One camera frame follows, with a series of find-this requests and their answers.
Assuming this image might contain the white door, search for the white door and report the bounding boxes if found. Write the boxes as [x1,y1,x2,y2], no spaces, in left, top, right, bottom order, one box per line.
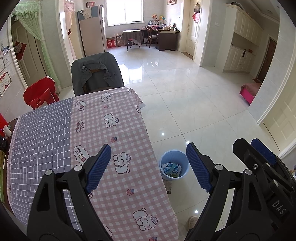
[185,0,201,56]

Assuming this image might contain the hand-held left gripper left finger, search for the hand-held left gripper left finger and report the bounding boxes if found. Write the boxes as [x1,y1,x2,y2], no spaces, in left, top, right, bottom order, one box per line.
[26,144,114,241]

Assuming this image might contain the blue and white packet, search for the blue and white packet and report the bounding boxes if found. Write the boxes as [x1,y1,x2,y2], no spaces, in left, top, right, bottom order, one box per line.
[161,162,182,178]

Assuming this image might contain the dark wooden desk chair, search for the dark wooden desk chair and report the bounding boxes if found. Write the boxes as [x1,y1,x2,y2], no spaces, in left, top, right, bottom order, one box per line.
[146,28,160,48]

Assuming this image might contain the pink checkered bear tablecloth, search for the pink checkered bear tablecloth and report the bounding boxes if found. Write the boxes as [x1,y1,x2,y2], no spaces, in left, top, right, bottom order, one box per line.
[69,88,179,241]

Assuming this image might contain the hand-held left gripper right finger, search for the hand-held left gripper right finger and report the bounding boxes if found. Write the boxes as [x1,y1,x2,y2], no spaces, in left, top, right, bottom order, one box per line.
[184,142,273,241]

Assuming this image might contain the blue plastic bucket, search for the blue plastic bucket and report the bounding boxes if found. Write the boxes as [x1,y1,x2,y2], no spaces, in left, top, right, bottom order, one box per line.
[159,150,190,181]

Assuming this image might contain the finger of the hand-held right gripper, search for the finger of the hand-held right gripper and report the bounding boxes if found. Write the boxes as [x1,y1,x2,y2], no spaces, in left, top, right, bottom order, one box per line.
[251,138,277,166]
[232,138,266,172]

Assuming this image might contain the round table with dark cloth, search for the round table with dark cloth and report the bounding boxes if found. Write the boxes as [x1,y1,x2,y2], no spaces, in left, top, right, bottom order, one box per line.
[121,29,144,51]

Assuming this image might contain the red hanging ornament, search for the red hanging ornament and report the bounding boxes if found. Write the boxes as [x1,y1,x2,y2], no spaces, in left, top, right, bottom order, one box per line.
[193,0,201,22]

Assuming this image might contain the pink door curtain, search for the pink door curtain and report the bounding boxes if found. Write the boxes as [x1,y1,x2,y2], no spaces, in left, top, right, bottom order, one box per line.
[63,1,77,61]

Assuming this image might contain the red fabric bag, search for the red fabric bag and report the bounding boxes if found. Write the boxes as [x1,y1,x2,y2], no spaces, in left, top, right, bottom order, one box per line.
[23,76,59,110]

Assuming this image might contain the pink stool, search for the pink stool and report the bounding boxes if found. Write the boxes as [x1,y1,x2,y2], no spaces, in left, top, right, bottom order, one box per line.
[240,82,262,106]

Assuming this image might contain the grey grid tablecloth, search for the grey grid tablecloth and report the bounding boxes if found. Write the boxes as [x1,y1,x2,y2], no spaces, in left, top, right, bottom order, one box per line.
[6,97,84,232]

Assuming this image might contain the dark brown entrance door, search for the dark brown entrance door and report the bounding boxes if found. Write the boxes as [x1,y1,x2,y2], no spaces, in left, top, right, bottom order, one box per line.
[257,38,278,82]

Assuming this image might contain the clutter of desk ornaments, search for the clutter of desk ornaments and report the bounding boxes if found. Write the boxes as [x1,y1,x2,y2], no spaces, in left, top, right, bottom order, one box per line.
[148,14,178,30]

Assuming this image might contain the green door curtain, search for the green door curtain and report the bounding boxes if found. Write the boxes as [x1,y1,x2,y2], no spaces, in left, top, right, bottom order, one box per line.
[10,5,62,93]

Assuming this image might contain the wall of red-trimmed certificates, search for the wall of red-trimmed certificates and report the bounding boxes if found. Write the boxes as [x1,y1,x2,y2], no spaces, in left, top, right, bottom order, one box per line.
[0,42,12,96]

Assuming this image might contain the dark wooden desk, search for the dark wooden desk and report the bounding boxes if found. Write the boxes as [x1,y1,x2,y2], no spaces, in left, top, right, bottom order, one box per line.
[153,29,181,51]

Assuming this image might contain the silver refrigerator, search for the silver refrigerator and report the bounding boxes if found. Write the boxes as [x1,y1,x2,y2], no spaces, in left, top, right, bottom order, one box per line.
[77,5,107,57]

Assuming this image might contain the grey jacket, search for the grey jacket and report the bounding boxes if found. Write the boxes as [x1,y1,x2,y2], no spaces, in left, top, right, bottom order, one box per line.
[71,52,125,96]

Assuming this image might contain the window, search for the window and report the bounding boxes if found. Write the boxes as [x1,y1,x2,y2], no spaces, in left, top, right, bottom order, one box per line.
[106,0,144,27]

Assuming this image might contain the brown wooden door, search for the brown wooden door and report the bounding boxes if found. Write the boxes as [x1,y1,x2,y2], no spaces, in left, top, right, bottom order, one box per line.
[11,23,47,86]

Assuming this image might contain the red door decoration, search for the red door decoration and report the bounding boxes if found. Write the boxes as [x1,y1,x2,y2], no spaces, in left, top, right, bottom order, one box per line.
[13,42,26,61]

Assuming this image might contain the white wall cabinets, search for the white wall cabinets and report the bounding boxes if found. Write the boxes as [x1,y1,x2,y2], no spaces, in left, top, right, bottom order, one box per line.
[223,3,263,75]

